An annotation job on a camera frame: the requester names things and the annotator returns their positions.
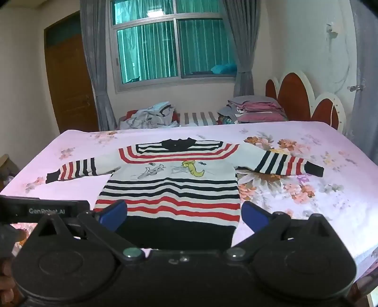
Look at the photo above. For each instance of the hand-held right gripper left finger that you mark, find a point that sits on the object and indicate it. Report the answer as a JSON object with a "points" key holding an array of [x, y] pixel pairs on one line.
{"points": [[113, 215]]}

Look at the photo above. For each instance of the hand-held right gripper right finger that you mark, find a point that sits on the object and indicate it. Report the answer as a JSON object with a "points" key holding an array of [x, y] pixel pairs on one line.
{"points": [[254, 217]]}

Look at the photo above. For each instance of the striped knit sweater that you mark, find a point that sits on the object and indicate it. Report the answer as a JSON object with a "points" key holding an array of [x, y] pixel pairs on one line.
{"points": [[171, 192]]}

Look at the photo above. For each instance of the pile of grey clothes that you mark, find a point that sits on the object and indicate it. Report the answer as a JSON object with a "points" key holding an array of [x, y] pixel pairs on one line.
{"points": [[150, 116]]}

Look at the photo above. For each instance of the stack of folded pink clothes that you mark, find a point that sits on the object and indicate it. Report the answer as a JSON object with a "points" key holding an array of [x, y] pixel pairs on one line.
{"points": [[260, 110]]}

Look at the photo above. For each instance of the person's left hand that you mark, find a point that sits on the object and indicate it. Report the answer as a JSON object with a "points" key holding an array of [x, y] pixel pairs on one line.
{"points": [[6, 280]]}

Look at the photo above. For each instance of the dark furniture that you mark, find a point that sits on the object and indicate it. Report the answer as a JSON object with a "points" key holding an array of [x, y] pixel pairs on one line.
{"points": [[7, 174]]}

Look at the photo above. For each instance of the pink floral bed sheet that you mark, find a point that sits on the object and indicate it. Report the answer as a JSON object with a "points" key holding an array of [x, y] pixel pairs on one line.
{"points": [[88, 141]]}

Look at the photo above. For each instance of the colourful patterned cloth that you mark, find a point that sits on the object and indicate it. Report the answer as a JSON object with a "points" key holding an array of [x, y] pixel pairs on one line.
{"points": [[227, 120]]}

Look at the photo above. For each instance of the grey striped cloth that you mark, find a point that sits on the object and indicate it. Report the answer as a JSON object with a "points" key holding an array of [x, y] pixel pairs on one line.
{"points": [[198, 118]]}

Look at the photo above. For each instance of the brown wooden door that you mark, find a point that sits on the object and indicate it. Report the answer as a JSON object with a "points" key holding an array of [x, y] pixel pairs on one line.
{"points": [[71, 88]]}

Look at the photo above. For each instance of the red and white headboard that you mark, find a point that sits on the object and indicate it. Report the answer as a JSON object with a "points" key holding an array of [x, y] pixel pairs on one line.
{"points": [[295, 97]]}

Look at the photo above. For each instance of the grey curtain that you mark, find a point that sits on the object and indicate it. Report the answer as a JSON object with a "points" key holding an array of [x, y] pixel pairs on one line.
{"points": [[97, 73], [243, 44]]}

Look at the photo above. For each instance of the teal cloth outside window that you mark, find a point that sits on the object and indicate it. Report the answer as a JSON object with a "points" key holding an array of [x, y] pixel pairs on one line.
{"points": [[224, 68]]}

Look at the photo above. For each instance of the sliding glass window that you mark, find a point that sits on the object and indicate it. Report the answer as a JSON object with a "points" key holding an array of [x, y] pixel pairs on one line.
{"points": [[147, 53]]}

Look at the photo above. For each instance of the grey hanging cloth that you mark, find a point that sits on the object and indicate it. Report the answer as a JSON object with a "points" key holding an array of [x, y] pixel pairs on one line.
{"points": [[366, 88]]}

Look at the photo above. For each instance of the white wall fixture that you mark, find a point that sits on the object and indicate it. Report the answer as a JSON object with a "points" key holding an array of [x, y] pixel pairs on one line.
{"points": [[331, 29]]}

